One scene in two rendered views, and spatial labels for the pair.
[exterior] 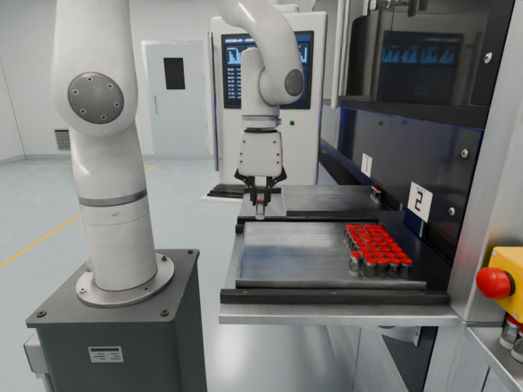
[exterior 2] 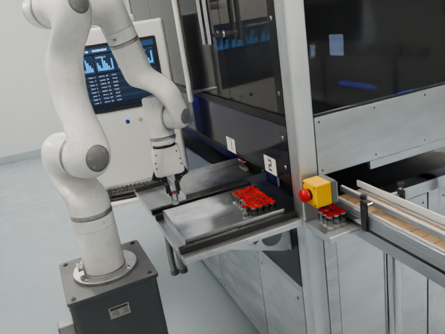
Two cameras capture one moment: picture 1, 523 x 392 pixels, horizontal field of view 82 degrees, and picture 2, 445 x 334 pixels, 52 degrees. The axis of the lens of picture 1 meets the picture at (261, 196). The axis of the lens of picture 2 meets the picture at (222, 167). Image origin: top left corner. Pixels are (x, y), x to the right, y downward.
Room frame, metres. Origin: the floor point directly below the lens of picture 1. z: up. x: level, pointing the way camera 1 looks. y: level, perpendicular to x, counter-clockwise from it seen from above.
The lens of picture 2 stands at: (-0.75, 0.34, 1.54)
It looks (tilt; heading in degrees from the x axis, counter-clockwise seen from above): 19 degrees down; 340
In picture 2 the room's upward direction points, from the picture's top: 9 degrees counter-clockwise
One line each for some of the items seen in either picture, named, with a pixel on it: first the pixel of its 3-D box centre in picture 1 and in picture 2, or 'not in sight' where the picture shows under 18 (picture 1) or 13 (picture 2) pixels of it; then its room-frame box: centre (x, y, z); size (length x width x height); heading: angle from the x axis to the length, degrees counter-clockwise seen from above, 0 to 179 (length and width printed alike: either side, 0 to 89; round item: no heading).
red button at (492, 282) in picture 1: (496, 283); (306, 195); (0.33, -0.31, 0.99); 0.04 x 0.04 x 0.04; 89
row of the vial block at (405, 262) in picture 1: (388, 250); (261, 199); (0.58, -0.28, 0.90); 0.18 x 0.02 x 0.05; 179
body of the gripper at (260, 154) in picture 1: (260, 150); (166, 158); (0.68, 0.00, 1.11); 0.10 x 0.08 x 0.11; 83
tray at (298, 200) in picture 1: (335, 201); (215, 178); (0.92, -0.24, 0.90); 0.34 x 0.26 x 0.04; 89
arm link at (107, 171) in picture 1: (103, 131); (75, 173); (0.57, 0.30, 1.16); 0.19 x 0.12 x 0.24; 26
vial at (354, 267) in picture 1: (355, 264); (245, 212); (0.53, -0.19, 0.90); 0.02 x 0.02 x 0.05
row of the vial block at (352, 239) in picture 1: (358, 250); (244, 205); (0.58, -0.21, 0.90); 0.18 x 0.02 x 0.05; 179
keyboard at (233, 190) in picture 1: (254, 191); (135, 189); (1.28, 0.03, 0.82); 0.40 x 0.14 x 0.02; 78
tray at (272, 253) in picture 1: (317, 253); (221, 214); (0.58, -0.13, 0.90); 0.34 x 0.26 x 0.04; 89
